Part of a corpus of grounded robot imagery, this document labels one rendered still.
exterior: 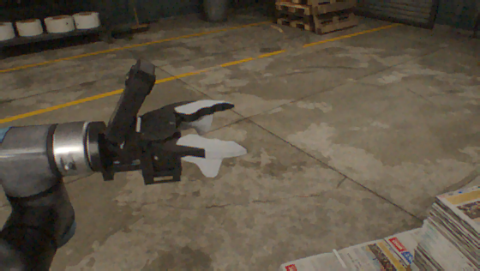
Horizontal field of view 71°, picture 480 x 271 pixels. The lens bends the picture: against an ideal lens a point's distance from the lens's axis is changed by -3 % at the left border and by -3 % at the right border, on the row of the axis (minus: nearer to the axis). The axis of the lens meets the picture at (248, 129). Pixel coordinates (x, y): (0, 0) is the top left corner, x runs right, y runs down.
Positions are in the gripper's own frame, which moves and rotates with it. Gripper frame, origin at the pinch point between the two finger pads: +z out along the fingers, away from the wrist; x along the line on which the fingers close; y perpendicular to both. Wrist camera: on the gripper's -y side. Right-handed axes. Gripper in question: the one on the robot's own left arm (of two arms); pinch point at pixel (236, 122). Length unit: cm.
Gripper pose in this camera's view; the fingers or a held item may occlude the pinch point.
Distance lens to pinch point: 50.3
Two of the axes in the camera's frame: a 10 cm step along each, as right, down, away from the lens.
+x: 1.9, 5.9, -7.9
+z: 9.8, -0.9, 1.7
